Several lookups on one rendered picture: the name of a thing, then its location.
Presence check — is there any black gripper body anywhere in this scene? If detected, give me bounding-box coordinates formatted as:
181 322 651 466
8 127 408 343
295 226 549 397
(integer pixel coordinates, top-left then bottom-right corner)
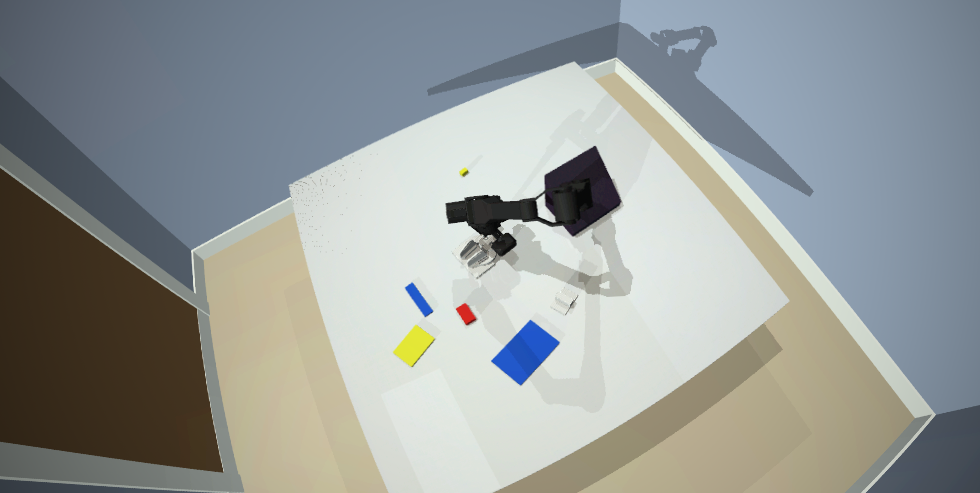
477 222 517 257

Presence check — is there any blue rectangular plate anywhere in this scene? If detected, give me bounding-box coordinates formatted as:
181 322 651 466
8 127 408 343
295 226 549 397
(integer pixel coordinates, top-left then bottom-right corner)
492 320 559 386

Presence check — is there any red rectangular block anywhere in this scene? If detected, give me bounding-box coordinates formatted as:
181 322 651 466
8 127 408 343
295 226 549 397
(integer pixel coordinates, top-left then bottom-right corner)
456 303 476 326

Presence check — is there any blue flat bar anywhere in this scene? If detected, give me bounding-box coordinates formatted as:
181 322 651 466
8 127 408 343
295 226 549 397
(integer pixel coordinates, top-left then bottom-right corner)
405 282 434 317

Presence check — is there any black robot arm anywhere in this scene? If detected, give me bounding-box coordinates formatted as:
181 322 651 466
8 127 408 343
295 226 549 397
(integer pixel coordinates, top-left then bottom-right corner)
445 178 593 228

